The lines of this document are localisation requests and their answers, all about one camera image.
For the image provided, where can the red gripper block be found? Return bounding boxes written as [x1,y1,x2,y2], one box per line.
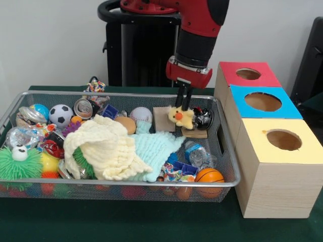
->
[166,56,213,111]

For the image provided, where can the small yellow duck plush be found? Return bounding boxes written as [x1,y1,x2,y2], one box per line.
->
[167,105,195,128]

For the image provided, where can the crushed black drink can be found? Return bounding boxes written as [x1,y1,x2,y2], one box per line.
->
[191,107,214,131]

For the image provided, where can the mint green cloth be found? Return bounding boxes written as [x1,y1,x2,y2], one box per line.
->
[131,120,187,183]

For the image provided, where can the colourful knotted rope toy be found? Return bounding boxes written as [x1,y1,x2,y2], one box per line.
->
[84,77,106,93]

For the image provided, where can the cream yellow cloth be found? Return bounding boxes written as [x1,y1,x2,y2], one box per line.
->
[63,114,153,181]

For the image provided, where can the shallow metal mesh bin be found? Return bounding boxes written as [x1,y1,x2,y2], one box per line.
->
[0,90,241,204]

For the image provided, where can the wooden box with three holes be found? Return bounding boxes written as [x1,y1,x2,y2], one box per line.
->
[213,61,323,219]

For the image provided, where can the plain wooden cube block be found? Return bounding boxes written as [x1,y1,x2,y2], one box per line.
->
[152,107,177,132]

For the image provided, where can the white toy baseball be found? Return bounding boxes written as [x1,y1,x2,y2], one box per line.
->
[130,107,153,124]

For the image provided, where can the crushed clear water bottle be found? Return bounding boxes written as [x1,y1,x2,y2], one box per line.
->
[185,141,218,169]

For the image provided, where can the orange toy basketball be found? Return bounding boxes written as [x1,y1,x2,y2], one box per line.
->
[194,168,225,183]

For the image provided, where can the small toy soccer ball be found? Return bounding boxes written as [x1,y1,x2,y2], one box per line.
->
[49,104,74,129]

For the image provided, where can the dark green table cloth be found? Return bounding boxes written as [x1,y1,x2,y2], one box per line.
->
[0,85,323,242]
[297,97,323,122]

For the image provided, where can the black upright panel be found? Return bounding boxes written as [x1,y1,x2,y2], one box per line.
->
[290,17,323,101]

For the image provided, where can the green spiky ball with eyes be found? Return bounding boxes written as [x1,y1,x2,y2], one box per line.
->
[0,145,42,187]

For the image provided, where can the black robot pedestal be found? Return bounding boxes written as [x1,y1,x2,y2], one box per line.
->
[97,0,202,88]

